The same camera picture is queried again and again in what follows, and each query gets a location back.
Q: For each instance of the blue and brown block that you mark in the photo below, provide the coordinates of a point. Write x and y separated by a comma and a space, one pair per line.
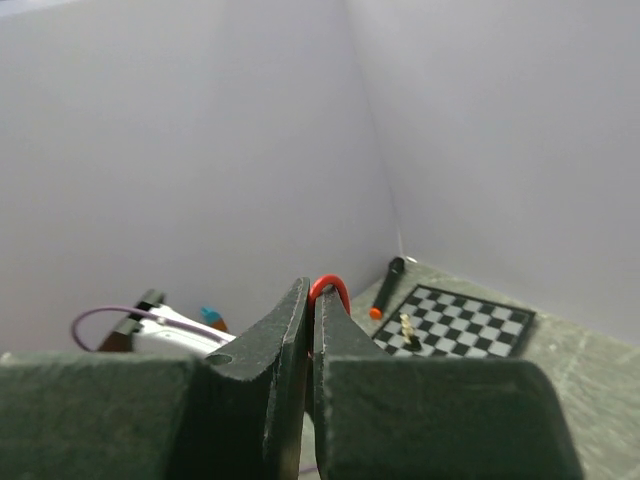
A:
213, 319

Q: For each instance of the black marker orange cap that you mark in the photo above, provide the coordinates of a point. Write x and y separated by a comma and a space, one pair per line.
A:
393, 276

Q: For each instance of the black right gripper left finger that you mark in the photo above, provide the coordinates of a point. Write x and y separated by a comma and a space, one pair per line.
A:
236, 414

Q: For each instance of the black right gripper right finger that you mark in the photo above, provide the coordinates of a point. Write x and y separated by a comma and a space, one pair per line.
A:
382, 417

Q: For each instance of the cream chess pieces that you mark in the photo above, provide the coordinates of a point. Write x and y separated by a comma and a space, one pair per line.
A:
411, 340

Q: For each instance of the black and white chessboard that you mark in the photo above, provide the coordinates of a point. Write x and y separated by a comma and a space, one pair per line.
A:
456, 325

